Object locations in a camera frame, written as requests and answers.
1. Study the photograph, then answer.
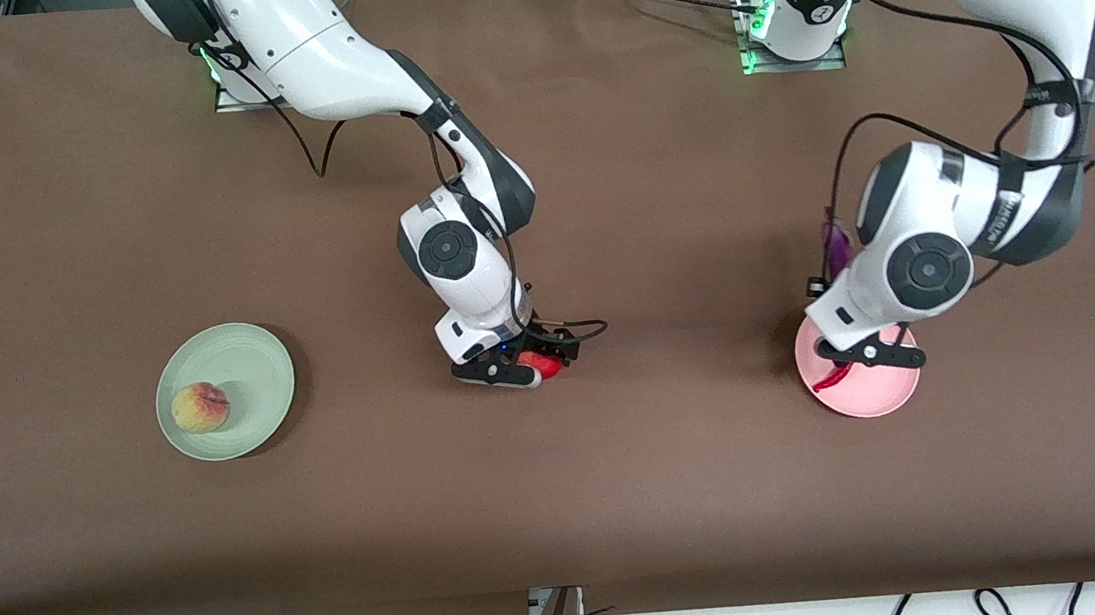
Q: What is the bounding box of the pale green round plate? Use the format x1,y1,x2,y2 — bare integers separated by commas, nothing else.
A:
149,317,303,467

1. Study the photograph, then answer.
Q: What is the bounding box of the pink round plate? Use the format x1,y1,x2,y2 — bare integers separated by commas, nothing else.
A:
792,305,926,426

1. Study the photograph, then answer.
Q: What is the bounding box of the red pomegranate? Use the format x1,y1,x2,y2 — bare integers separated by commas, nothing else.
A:
515,345,566,383

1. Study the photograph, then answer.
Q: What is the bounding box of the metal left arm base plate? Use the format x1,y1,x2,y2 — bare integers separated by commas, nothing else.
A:
732,0,849,80

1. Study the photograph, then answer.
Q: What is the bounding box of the long purple eggplant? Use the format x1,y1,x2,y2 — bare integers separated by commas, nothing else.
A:
816,205,858,283

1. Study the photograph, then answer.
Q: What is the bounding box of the yellow-red peach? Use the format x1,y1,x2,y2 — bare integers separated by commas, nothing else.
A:
168,378,234,438

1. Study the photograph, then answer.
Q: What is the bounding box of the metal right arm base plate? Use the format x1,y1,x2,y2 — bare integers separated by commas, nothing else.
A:
209,42,290,115

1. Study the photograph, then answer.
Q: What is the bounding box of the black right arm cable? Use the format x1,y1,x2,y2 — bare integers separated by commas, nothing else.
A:
198,3,610,379

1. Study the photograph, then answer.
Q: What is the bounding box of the red chili pepper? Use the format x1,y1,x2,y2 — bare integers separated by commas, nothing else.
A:
810,361,856,395

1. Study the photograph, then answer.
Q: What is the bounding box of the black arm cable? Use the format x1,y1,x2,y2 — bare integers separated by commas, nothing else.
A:
792,0,1095,294
198,3,610,379

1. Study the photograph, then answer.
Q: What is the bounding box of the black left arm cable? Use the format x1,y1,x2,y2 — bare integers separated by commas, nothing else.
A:
792,0,1095,294

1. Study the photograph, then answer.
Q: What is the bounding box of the large table cover cloth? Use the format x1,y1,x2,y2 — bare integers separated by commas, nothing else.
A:
0,0,1095,615

